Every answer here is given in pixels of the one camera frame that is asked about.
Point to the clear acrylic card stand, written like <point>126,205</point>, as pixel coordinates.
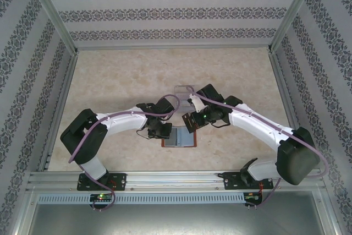
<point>181,89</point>

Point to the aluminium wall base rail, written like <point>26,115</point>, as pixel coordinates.
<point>173,48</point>

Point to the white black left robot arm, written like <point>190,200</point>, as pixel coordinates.
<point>126,119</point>

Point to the aluminium table edge rail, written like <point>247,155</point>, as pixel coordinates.
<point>59,108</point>
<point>281,81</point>

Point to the aluminium frame bar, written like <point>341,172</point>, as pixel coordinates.
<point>26,213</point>
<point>332,213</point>

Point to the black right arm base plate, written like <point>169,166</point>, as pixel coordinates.
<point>232,181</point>

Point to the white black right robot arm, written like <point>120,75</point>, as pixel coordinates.
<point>255,127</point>

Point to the aluminium frame post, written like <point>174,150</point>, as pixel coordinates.
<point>295,6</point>
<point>49,6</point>

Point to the small LED controller board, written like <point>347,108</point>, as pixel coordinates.
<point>251,197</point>
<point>102,197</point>

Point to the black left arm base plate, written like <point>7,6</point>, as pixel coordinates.
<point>121,181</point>

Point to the brown leather card holder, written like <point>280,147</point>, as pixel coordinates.
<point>181,138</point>

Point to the aluminium mounting rail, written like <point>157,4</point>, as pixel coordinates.
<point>176,181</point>

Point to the white yellow credit card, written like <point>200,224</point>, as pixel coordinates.
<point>184,106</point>

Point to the pink print credit card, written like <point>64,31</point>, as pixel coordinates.
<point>182,98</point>

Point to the grey metal sheet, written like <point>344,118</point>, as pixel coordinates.
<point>176,221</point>

